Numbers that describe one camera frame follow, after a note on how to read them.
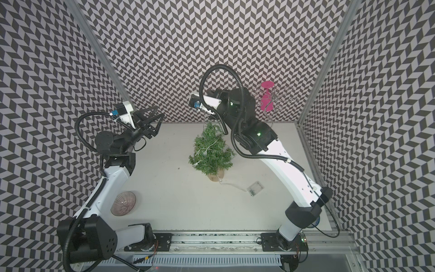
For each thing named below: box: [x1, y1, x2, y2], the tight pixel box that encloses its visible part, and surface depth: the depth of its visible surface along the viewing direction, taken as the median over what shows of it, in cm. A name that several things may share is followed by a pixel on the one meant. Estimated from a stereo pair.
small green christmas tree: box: [188, 120, 236, 182], surface depth 72 cm
